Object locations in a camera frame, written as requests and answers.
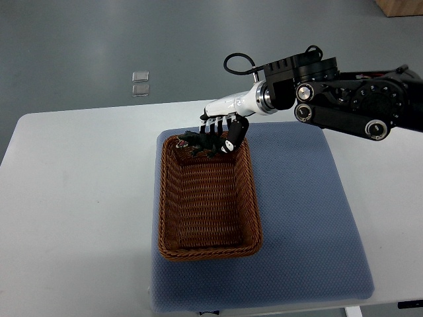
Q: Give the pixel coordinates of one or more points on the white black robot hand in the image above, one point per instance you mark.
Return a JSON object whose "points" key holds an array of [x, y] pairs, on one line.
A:
{"points": [[235, 109]]}

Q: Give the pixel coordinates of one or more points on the dark toy crocodile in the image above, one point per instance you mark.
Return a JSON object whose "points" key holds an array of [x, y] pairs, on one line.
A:
{"points": [[210, 143]]}

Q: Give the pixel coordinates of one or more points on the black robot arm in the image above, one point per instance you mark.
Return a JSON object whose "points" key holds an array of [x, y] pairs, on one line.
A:
{"points": [[367, 104]]}

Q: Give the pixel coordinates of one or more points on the brown wicker basket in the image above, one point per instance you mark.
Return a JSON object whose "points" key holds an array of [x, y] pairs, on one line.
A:
{"points": [[208, 207]]}

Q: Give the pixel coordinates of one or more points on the upper metal floor plate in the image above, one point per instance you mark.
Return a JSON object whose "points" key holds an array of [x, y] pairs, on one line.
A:
{"points": [[140, 76]]}

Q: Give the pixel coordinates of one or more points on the blue grey foam mat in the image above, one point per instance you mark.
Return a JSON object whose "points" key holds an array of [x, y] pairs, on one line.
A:
{"points": [[312, 250]]}

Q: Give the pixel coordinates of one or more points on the wooden box corner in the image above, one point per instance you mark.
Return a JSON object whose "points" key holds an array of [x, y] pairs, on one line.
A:
{"points": [[400, 8]]}

